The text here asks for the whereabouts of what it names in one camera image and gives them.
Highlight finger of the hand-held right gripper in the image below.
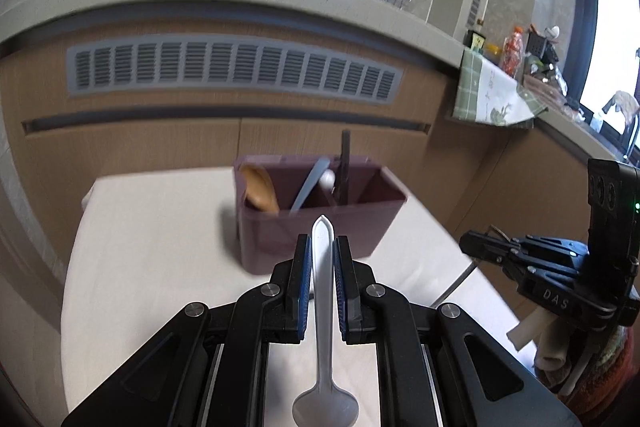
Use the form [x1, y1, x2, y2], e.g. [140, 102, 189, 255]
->
[459, 229, 531, 279]
[522, 236, 589, 268]

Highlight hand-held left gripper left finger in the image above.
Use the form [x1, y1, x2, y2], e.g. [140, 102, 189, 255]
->
[60, 233, 313, 427]

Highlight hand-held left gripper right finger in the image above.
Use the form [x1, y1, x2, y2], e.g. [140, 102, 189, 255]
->
[333, 234, 583, 427]

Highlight white plastic spoon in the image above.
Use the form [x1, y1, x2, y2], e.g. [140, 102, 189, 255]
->
[291, 215, 360, 427]

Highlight purple plastic utensil box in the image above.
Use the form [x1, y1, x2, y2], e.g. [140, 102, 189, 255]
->
[233, 154, 407, 277]

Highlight blue-grey plastic spoon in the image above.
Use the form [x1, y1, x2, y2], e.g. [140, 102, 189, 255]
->
[290, 157, 331, 214]

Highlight brown wooden spoon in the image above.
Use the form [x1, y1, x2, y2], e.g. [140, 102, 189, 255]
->
[241, 163, 281, 214]

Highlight black utensil handle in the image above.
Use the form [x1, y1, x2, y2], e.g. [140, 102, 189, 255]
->
[332, 130, 353, 208]

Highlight beige rolled cloth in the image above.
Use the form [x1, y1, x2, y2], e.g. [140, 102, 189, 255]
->
[506, 307, 601, 398]

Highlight person's brown fuzzy clothing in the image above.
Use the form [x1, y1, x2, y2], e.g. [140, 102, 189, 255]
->
[567, 324, 640, 427]

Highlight green checked towel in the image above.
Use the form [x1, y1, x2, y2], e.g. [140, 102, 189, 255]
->
[452, 48, 551, 128]

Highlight clear plastic bag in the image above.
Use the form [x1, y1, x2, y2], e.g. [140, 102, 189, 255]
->
[522, 62, 583, 114]

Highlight clear bottle red contents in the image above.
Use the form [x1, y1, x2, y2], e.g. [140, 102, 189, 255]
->
[500, 25, 526, 75]

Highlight window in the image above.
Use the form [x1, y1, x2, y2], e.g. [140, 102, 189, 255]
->
[575, 0, 640, 158]

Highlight black utensil holder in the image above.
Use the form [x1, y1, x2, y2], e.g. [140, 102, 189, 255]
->
[527, 24, 561, 64]

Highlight wooden kitchen cabinet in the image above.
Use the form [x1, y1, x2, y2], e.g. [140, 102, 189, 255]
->
[0, 7, 601, 258]

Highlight grey vent grille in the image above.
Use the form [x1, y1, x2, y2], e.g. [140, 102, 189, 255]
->
[66, 38, 403, 104]

